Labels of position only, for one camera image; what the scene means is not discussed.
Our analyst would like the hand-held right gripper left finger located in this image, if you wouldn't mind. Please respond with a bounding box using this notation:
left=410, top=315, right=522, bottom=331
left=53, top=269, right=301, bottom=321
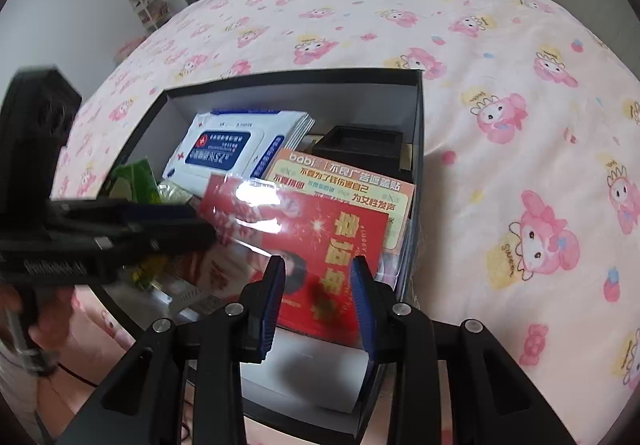
left=57, top=255, right=287, bottom=445

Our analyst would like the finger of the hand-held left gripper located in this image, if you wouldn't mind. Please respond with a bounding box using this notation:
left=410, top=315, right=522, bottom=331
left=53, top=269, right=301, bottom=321
left=50, top=199, right=196, bottom=226
left=95, top=219, right=218, bottom=266

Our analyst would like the orange sticker card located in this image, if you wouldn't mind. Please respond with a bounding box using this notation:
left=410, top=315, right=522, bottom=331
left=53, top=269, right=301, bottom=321
left=265, top=148, right=417, bottom=251

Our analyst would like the green packet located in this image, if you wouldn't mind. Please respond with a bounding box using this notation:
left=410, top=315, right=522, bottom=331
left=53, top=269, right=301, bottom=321
left=107, top=160, right=193, bottom=286

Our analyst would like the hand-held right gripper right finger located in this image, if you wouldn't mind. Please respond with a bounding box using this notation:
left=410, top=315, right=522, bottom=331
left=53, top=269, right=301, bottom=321
left=349, top=256, right=581, bottom=445

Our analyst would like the white wet wipes pack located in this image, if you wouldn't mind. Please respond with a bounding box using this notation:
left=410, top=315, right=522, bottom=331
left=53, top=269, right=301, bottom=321
left=162, top=109, right=316, bottom=186

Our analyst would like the pink printed blanket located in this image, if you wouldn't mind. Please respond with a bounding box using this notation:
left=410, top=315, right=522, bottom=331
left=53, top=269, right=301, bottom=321
left=50, top=0, right=640, bottom=445

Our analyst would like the person's left hand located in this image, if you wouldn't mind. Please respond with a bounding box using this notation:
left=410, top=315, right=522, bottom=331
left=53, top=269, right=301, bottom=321
left=27, top=286, right=77, bottom=352

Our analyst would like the red packet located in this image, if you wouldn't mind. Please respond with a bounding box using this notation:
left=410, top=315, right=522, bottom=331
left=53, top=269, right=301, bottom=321
left=177, top=172, right=401, bottom=348

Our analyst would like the small black box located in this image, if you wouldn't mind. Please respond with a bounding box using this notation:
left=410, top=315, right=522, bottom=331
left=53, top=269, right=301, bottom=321
left=312, top=125, right=405, bottom=171

